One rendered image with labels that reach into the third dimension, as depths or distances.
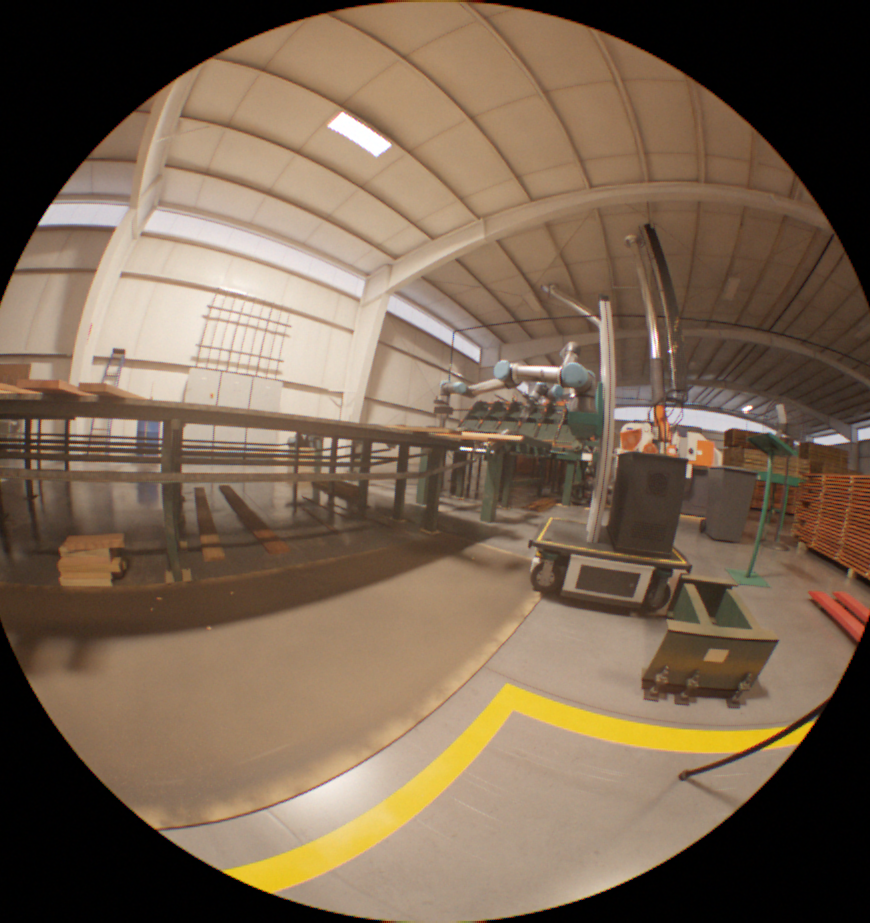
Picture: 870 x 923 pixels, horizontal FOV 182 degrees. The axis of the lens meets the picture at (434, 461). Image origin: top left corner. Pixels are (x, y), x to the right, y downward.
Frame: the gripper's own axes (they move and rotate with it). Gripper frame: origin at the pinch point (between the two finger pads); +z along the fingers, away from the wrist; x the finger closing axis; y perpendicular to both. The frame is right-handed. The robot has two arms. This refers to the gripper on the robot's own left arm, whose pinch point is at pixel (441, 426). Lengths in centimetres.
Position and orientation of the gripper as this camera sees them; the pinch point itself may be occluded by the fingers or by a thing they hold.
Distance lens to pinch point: 186.1
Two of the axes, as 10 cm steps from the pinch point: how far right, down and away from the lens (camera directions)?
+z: -1.0, 9.9, 0.5
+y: 6.2, 0.2, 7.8
